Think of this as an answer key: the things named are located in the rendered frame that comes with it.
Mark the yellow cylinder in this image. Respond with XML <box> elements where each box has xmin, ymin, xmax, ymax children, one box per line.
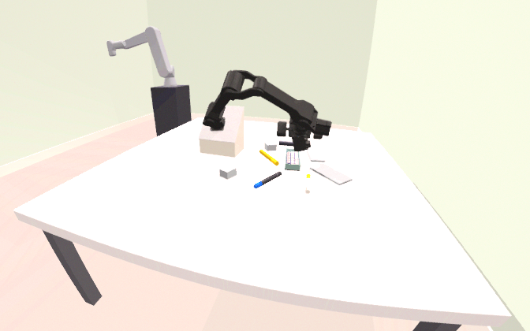
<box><xmin>259</xmin><ymin>150</ymin><xmax>279</xmax><ymax>166</ymax></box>

